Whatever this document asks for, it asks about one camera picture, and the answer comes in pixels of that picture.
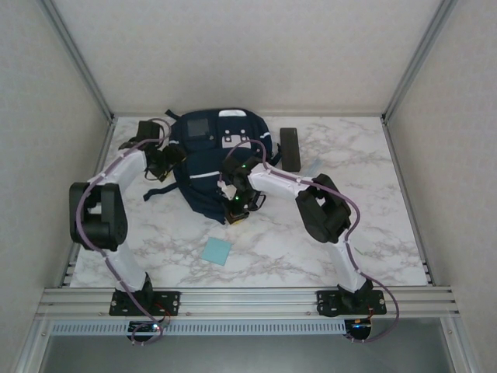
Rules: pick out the navy blue backpack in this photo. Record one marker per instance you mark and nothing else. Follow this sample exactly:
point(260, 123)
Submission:
point(198, 194)

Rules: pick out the aluminium table side rail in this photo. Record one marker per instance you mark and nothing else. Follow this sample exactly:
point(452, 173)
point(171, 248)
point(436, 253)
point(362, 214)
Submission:
point(394, 155)
point(103, 153)

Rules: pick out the light blue sticky note pad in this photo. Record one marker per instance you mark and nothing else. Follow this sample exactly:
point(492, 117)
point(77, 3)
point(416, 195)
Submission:
point(216, 252)

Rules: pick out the black pencil case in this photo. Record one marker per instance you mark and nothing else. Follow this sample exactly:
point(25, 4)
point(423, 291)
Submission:
point(290, 149)

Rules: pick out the aluminium mounting rail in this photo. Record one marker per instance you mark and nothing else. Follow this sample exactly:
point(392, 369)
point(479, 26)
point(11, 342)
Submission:
point(252, 301)

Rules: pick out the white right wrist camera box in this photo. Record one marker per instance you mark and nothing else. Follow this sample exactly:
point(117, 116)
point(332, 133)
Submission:
point(227, 191)

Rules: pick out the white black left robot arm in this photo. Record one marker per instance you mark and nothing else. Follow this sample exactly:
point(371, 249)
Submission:
point(116, 167)

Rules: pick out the aluminium frame post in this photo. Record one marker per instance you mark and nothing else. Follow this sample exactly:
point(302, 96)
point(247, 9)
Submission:
point(33, 349)
point(415, 58)
point(462, 349)
point(77, 58)

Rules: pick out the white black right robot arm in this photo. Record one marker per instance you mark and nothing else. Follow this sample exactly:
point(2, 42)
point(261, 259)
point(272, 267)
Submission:
point(279, 182)

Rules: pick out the thin aluminium table edge bar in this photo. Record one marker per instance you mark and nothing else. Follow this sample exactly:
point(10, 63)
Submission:
point(330, 114)

